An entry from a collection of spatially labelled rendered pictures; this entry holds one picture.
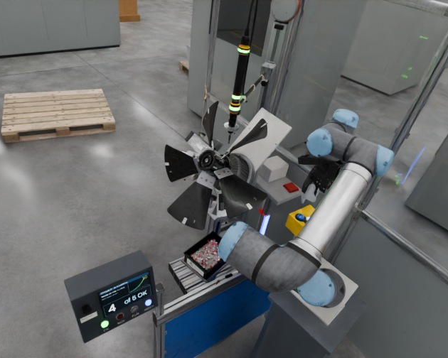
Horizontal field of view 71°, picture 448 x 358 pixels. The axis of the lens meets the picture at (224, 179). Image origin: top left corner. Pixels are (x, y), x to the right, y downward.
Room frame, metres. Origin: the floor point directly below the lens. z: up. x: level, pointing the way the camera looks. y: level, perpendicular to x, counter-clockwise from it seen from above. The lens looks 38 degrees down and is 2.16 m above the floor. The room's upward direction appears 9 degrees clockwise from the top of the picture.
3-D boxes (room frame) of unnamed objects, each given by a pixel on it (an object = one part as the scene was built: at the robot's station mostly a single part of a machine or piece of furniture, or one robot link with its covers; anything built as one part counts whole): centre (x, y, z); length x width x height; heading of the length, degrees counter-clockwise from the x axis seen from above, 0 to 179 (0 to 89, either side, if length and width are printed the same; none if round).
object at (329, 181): (0.90, -0.34, 1.57); 0.09 x 0.08 x 0.12; 40
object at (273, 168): (1.82, -0.31, 0.92); 0.17 x 0.16 x 0.11; 130
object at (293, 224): (1.22, -0.45, 1.02); 0.16 x 0.10 x 0.11; 130
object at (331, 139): (0.81, -0.29, 1.73); 0.11 x 0.11 x 0.08; 53
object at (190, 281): (1.54, -0.06, 0.04); 0.62 x 0.45 x 0.08; 130
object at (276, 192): (1.75, -0.34, 0.85); 0.36 x 0.24 x 0.03; 40
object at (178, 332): (0.96, -0.15, 0.45); 0.82 x 0.02 x 0.66; 130
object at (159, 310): (0.69, 0.18, 0.96); 0.03 x 0.03 x 0.20; 40
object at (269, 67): (1.91, -0.15, 1.54); 0.10 x 0.07 x 0.09; 165
